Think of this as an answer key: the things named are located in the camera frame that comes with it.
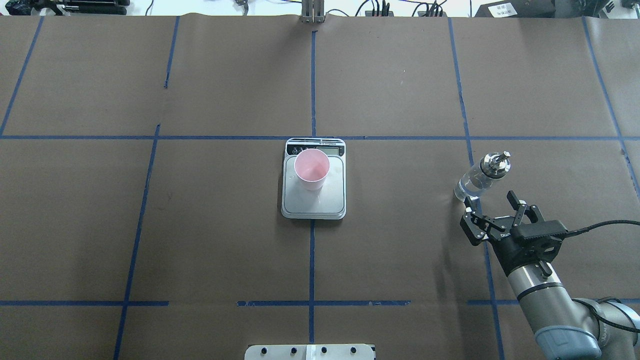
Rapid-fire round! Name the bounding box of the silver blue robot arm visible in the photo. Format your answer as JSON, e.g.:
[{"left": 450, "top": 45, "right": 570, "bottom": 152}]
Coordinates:
[{"left": 460, "top": 191, "right": 639, "bottom": 360}]

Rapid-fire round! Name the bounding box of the black box with label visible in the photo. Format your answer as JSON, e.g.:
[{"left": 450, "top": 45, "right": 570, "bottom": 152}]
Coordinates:
[{"left": 473, "top": 0, "right": 556, "bottom": 19}]

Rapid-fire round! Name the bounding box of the pink plastic cup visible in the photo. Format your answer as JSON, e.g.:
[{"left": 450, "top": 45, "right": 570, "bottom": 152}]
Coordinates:
[{"left": 294, "top": 148, "right": 330, "bottom": 191}]

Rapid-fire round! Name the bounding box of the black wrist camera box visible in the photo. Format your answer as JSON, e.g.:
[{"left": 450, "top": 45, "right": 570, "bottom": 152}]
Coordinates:
[{"left": 510, "top": 219, "right": 569, "bottom": 247}]

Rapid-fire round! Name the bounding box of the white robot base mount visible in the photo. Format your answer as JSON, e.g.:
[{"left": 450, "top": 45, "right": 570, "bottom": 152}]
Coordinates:
[{"left": 244, "top": 343, "right": 377, "bottom": 360}]

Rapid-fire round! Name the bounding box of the brown paper table cover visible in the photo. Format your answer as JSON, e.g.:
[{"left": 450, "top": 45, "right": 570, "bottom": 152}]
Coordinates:
[{"left": 1, "top": 13, "right": 639, "bottom": 360}]

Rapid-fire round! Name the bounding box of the silver digital kitchen scale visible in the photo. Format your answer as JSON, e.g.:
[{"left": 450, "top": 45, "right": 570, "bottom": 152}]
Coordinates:
[{"left": 281, "top": 137, "right": 347, "bottom": 220}]

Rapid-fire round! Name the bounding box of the black folded tripod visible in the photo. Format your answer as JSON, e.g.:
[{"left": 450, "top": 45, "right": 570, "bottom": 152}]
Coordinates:
[{"left": 27, "top": 0, "right": 131, "bottom": 16}]

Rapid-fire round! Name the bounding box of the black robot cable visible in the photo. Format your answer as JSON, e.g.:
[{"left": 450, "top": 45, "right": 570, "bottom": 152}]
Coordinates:
[{"left": 567, "top": 220, "right": 640, "bottom": 237}]

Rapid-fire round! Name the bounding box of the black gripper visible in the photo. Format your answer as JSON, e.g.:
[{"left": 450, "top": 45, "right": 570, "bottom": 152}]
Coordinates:
[{"left": 460, "top": 190, "right": 563, "bottom": 275}]

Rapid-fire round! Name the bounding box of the aluminium frame post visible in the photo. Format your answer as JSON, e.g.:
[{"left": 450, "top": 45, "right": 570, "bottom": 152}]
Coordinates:
[{"left": 300, "top": 0, "right": 326, "bottom": 24}]

